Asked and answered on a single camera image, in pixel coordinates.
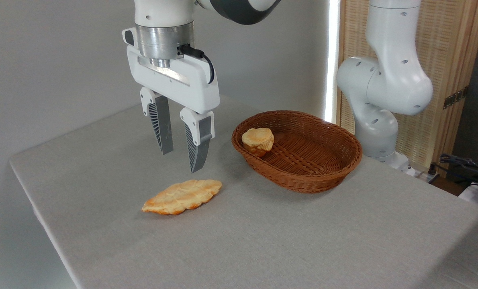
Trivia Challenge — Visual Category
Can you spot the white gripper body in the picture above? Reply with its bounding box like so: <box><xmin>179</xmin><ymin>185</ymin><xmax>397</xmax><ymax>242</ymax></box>
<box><xmin>122</xmin><ymin>27</ymin><xmax>221</xmax><ymax>114</ymax></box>

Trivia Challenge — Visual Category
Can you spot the black cable bundle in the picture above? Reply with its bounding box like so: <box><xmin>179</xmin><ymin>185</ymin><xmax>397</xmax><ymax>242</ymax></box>
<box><xmin>427</xmin><ymin>153</ymin><xmax>478</xmax><ymax>209</ymax></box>

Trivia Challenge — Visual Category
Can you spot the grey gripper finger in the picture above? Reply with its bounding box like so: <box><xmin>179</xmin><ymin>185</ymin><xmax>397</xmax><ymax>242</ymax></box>
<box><xmin>139</xmin><ymin>86</ymin><xmax>175</xmax><ymax>156</ymax></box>
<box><xmin>179</xmin><ymin>106</ymin><xmax>215</xmax><ymax>174</ymax></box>

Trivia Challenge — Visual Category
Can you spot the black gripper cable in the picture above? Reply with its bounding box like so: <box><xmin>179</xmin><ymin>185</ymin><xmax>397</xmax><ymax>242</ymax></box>
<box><xmin>178</xmin><ymin>43</ymin><xmax>216</xmax><ymax>85</ymax></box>

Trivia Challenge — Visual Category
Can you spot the small round bread roll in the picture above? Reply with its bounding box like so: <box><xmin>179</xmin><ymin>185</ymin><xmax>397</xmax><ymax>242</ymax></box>
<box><xmin>241</xmin><ymin>128</ymin><xmax>275</xmax><ymax>157</ymax></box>

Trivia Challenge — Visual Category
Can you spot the grey tablecloth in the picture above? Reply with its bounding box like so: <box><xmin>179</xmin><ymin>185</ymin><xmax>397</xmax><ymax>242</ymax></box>
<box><xmin>9</xmin><ymin>94</ymin><xmax>478</xmax><ymax>289</ymax></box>

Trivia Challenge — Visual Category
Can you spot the wooden folding screen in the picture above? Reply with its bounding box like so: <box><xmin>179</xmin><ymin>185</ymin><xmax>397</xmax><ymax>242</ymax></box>
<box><xmin>337</xmin><ymin>0</ymin><xmax>478</xmax><ymax>171</ymax></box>

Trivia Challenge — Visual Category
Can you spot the leaf-shaped bread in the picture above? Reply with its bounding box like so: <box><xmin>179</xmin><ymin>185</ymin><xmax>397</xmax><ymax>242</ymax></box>
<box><xmin>141</xmin><ymin>179</ymin><xmax>223</xmax><ymax>216</ymax></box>

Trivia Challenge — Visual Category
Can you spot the white power strip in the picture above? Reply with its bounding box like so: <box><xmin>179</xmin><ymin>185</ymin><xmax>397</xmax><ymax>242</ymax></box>
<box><xmin>407</xmin><ymin>165</ymin><xmax>439</xmax><ymax>183</ymax></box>

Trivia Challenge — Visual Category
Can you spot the brown wicker basket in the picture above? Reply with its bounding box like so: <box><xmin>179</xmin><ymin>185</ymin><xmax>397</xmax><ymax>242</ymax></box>
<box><xmin>231</xmin><ymin>110</ymin><xmax>363</xmax><ymax>194</ymax></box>

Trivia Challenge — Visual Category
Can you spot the metal screen hinge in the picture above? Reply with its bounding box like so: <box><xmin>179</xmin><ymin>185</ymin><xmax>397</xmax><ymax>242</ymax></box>
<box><xmin>442</xmin><ymin>86</ymin><xmax>470</xmax><ymax>110</ymax></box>

